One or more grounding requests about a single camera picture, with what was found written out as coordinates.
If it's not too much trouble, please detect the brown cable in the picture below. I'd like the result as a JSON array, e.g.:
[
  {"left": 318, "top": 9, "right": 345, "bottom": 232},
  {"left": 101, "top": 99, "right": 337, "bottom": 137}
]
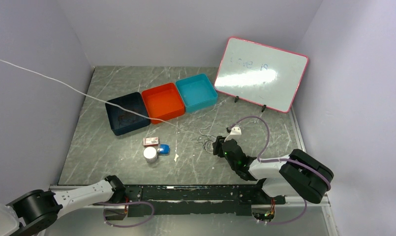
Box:
[{"left": 114, "top": 104, "right": 146, "bottom": 128}]

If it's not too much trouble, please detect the white cable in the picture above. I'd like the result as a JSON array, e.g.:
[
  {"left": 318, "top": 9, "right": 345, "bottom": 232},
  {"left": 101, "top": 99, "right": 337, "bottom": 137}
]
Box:
[{"left": 0, "top": 55, "right": 216, "bottom": 139}]

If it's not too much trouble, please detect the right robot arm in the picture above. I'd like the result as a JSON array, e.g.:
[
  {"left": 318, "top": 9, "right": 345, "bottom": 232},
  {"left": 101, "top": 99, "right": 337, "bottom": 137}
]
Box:
[{"left": 213, "top": 136, "right": 334, "bottom": 204}]

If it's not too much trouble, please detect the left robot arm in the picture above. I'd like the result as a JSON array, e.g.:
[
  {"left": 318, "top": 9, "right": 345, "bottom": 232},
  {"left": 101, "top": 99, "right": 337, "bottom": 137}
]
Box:
[{"left": 0, "top": 175, "right": 126, "bottom": 236}]

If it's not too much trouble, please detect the blue small stapler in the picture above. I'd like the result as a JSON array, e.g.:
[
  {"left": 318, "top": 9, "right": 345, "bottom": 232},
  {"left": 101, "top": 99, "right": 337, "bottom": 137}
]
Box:
[{"left": 157, "top": 144, "right": 170, "bottom": 155}]

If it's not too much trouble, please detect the teal square tray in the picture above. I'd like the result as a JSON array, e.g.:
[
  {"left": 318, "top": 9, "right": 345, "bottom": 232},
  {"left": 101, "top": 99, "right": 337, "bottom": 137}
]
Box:
[{"left": 175, "top": 74, "right": 218, "bottom": 113}]

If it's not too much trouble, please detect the clear round clip jar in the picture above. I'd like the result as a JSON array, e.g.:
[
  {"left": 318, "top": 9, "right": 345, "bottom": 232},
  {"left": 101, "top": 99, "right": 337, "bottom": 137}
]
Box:
[{"left": 143, "top": 147, "right": 158, "bottom": 163}]

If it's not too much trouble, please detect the red white small box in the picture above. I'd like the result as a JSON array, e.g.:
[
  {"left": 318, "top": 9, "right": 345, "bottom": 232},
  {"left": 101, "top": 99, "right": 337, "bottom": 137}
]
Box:
[{"left": 143, "top": 137, "right": 159, "bottom": 147}]

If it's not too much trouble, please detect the orange square tray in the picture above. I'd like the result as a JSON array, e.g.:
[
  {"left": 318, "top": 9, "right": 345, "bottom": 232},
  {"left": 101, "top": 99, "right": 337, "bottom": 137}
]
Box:
[{"left": 141, "top": 83, "right": 185, "bottom": 124}]

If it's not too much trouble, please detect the pink framed whiteboard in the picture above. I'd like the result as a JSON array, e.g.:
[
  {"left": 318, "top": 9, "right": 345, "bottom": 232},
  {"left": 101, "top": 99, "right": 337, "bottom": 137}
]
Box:
[{"left": 214, "top": 36, "right": 309, "bottom": 113}]

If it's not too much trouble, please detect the dark navy square tray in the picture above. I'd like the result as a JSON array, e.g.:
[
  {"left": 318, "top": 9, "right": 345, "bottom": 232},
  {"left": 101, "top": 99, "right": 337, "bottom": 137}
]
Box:
[{"left": 105, "top": 92, "right": 151, "bottom": 136}]

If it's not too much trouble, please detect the black cable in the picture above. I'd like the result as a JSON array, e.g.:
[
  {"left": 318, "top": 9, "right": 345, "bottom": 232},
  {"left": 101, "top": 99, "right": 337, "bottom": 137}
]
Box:
[{"left": 197, "top": 125, "right": 218, "bottom": 154}]

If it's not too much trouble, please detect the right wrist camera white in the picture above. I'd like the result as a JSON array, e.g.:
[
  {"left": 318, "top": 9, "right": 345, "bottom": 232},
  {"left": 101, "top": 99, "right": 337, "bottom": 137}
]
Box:
[{"left": 225, "top": 126, "right": 242, "bottom": 141}]

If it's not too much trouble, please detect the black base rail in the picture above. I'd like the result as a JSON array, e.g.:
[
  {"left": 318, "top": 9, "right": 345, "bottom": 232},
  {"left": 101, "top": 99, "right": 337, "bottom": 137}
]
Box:
[{"left": 93, "top": 184, "right": 286, "bottom": 217}]

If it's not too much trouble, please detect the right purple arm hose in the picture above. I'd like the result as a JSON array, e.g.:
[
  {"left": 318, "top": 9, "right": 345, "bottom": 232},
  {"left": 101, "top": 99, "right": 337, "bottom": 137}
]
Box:
[{"left": 230, "top": 116, "right": 332, "bottom": 225}]

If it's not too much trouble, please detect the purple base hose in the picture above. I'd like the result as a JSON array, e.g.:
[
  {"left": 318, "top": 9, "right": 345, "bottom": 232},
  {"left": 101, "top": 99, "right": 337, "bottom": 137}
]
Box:
[{"left": 98, "top": 200, "right": 155, "bottom": 228}]

